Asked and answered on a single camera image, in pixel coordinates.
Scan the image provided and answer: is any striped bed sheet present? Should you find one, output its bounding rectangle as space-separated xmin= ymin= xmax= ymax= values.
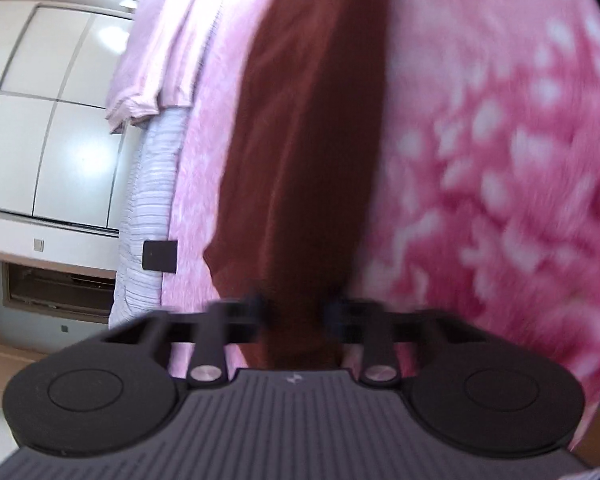
xmin=109 ymin=109 xmax=188 ymax=331

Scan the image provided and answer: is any pink patterned blanket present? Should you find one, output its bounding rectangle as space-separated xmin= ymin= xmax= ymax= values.
xmin=161 ymin=0 xmax=600 ymax=406

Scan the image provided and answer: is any black rectangular tag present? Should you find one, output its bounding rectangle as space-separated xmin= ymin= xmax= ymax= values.
xmin=143 ymin=240 xmax=178 ymax=273

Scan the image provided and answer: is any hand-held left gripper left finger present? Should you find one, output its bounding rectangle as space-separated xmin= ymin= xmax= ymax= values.
xmin=101 ymin=291 xmax=273 ymax=389

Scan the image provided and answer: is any dark red garment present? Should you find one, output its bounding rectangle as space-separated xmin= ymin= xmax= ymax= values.
xmin=203 ymin=0 xmax=392 ymax=372

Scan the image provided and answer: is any light pink garment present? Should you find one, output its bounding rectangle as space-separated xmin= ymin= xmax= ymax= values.
xmin=105 ymin=0 xmax=293 ymax=135

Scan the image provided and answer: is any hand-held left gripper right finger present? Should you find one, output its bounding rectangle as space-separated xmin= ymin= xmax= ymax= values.
xmin=325 ymin=294 xmax=492 ymax=389

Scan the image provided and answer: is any white wardrobe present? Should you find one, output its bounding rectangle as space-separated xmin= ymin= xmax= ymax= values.
xmin=0 ymin=0 xmax=136 ymax=281

